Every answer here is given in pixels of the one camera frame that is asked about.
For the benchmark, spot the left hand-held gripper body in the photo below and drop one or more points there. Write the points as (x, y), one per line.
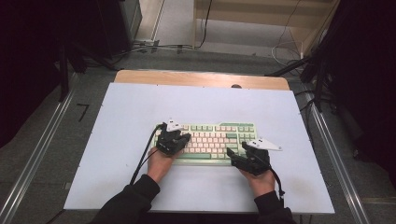
(168, 141)

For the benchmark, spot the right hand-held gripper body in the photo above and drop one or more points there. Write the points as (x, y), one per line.
(255, 160)

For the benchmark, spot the green and cream keyboard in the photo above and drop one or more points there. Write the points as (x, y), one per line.
(211, 143)

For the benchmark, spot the person's right hand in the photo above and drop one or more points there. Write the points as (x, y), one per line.
(261, 183)

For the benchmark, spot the person's left hand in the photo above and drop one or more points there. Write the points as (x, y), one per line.
(160, 166)

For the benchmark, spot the white board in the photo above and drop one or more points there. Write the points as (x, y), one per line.
(202, 102)

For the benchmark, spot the wooden table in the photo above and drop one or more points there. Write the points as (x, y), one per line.
(186, 77)

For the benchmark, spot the black metal stand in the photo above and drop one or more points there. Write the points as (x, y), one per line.
(320, 84)
(63, 74)

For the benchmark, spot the dark cabinet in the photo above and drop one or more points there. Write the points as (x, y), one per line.
(121, 25)

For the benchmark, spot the wooden shelf unit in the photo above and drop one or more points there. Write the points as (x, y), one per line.
(249, 15)

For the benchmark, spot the metal floor rail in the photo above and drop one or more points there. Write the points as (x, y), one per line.
(339, 161)
(37, 155)

